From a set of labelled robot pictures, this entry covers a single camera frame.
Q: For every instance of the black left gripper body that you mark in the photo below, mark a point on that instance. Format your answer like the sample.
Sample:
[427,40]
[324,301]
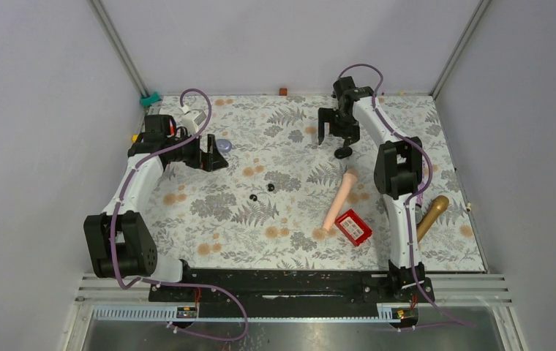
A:
[189,153]

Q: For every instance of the white slotted cable duct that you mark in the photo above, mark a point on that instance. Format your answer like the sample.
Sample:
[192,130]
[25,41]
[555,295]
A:
[380,313]

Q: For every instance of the floral patterned mat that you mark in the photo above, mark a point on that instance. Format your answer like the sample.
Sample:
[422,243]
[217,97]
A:
[209,220]

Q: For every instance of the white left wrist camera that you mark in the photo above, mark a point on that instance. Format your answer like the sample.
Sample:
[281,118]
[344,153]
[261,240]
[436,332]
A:
[192,119]

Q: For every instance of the pink cylindrical tube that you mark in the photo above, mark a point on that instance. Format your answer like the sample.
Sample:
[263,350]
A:
[349,179]

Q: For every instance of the lavender earbud charging case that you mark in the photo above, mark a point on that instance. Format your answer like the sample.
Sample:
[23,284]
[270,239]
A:
[224,146]

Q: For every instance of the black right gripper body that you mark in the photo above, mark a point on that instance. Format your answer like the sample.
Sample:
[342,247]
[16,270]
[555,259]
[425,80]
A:
[344,125]

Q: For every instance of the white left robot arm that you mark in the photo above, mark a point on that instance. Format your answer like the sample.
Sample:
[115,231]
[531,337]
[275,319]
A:
[119,241]

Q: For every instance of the gold microphone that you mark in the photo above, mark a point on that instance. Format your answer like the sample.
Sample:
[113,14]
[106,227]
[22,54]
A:
[437,207]

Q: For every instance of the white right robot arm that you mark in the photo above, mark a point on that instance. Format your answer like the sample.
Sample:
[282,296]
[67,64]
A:
[397,173]

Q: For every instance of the purple glitter microphone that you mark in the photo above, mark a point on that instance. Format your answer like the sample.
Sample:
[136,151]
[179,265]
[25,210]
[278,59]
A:
[425,171]

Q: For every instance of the aluminium frame rail left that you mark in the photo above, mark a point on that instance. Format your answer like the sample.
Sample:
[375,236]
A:
[112,35]

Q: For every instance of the teal curved block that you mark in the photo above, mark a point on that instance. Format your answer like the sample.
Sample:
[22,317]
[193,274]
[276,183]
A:
[150,99]

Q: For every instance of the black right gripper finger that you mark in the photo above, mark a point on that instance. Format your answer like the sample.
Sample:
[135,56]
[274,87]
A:
[321,131]
[347,142]

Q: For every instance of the grey microphone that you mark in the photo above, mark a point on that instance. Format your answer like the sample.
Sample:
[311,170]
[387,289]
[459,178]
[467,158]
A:
[418,213]

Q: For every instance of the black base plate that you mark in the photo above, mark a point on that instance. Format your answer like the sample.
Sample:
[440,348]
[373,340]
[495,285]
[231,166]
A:
[276,293]

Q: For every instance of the red plastic bin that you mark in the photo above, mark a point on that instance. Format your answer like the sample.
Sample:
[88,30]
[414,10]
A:
[353,227]

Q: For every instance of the aluminium frame rail right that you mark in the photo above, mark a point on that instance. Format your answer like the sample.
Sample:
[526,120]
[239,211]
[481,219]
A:
[463,41]

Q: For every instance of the aluminium frame rail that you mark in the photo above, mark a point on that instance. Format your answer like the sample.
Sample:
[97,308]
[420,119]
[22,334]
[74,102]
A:
[112,35]
[463,41]

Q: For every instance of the black earbud charging case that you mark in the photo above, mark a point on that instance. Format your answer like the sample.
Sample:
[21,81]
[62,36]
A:
[342,153]

